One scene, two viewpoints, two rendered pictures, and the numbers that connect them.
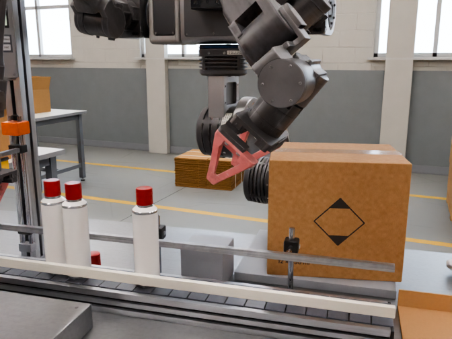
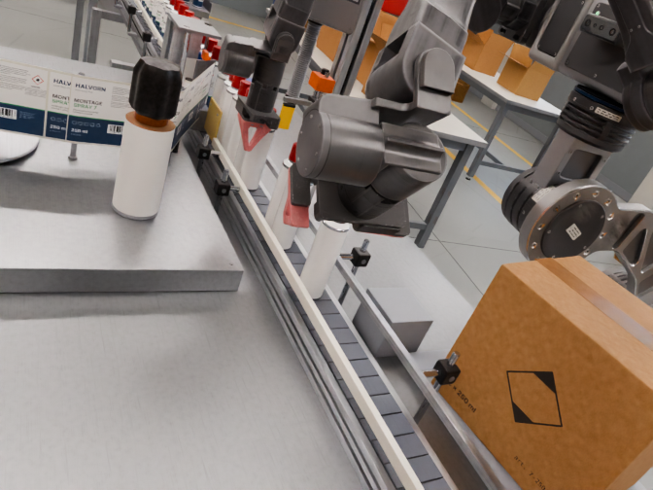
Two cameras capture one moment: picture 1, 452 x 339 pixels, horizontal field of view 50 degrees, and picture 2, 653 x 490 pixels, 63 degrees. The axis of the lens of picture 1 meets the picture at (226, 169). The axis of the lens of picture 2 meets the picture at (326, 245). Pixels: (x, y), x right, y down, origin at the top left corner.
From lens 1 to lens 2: 0.47 m
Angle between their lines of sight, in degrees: 39
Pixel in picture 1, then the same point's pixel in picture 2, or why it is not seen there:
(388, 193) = (617, 419)
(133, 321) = (267, 313)
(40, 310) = (210, 245)
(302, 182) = (521, 317)
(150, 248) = (317, 262)
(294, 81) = (315, 149)
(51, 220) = (280, 182)
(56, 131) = (546, 127)
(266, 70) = (308, 119)
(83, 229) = not seen: hidden behind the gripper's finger
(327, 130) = not seen: outside the picture
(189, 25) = (576, 52)
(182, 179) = not seen: hidden behind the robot
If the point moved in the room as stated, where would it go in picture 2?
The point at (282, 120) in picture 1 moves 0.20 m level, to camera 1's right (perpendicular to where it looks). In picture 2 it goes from (360, 199) to (528, 334)
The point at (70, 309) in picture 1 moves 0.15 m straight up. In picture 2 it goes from (225, 262) to (245, 193)
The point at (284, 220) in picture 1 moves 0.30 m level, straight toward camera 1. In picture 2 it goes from (478, 343) to (335, 379)
